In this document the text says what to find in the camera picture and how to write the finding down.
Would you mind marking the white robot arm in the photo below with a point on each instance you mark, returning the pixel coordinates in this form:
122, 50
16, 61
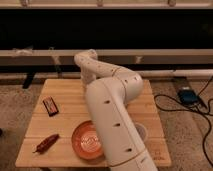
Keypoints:
108, 88

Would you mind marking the orange ceramic bowl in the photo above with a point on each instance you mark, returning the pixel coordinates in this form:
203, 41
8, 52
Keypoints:
85, 142

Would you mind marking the wooden table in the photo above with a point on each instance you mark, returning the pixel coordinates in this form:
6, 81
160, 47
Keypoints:
68, 95

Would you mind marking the white plastic cup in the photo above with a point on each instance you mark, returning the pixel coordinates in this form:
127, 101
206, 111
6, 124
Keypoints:
142, 131

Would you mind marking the red chili pepper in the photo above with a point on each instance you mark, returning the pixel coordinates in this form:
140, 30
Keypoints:
46, 143

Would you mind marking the blue power adapter box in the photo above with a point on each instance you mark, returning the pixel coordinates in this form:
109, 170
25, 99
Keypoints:
187, 96

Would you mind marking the white horizontal rail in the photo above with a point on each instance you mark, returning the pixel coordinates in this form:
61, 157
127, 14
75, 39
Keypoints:
118, 57

